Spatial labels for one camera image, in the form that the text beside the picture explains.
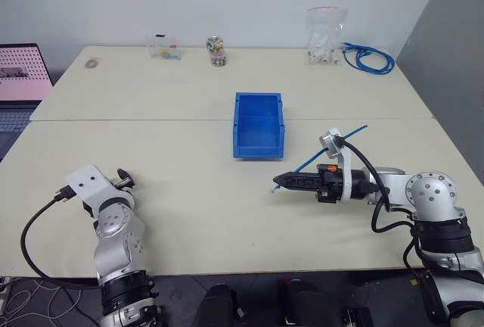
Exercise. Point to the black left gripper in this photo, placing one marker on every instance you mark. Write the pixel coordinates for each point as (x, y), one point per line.
(123, 176)

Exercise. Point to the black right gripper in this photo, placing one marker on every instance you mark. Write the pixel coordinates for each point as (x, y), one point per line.
(329, 185)

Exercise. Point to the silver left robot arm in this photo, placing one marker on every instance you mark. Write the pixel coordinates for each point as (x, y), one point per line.
(113, 225)

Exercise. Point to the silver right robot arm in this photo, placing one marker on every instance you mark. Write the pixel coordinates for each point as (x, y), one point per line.
(431, 194)

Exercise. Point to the blue plastic bin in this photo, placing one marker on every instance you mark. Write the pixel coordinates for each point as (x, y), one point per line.
(258, 126)

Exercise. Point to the small round grey disc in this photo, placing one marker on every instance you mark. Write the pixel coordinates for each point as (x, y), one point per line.
(92, 63)

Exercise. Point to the dark rounded shape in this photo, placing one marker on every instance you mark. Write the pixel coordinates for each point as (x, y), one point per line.
(306, 302)
(217, 306)

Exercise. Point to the clear box of small parts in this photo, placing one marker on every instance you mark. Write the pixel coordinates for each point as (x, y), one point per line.
(163, 48)

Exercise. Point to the laptop with pink screen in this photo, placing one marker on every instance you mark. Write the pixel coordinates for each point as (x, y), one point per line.
(19, 77)

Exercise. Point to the clear bag of white couplers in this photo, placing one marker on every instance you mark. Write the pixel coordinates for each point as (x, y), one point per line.
(325, 39)

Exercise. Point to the clear jar of colourful pieces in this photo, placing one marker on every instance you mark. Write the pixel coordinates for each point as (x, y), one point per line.
(216, 52)

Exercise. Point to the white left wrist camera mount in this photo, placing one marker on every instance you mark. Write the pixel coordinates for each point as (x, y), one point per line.
(87, 181)

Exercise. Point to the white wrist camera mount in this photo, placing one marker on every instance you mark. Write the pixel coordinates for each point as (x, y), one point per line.
(87, 181)
(345, 160)

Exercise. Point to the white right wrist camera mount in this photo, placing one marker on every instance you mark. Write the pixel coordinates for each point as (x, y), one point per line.
(345, 160)

